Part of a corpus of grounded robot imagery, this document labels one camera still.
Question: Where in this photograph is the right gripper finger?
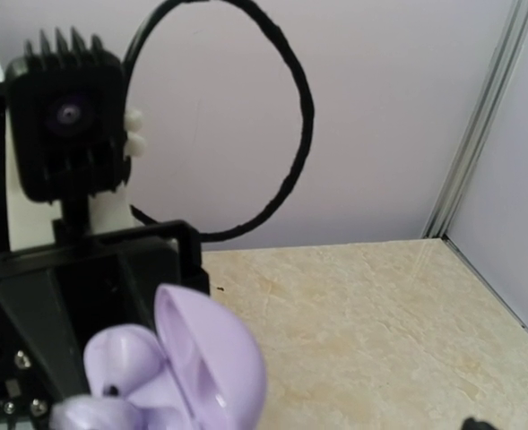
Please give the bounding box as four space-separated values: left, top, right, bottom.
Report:
463 417 498 430

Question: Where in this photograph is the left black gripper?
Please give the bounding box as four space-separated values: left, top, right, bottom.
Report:
0 220 210 421

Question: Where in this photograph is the purple round charging case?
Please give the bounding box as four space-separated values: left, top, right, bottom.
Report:
103 284 267 429

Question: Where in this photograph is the purple earbud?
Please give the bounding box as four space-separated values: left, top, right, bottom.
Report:
49 396 143 430
83 324 165 398

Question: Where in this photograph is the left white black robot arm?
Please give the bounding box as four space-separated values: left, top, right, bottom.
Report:
0 24 210 429

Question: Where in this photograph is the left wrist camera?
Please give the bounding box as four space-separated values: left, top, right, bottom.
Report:
4 29 145 251

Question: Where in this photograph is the right aluminium frame post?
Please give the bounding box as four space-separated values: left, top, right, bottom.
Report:
422 0 528 239

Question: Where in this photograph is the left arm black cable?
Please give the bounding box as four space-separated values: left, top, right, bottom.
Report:
122 0 315 241

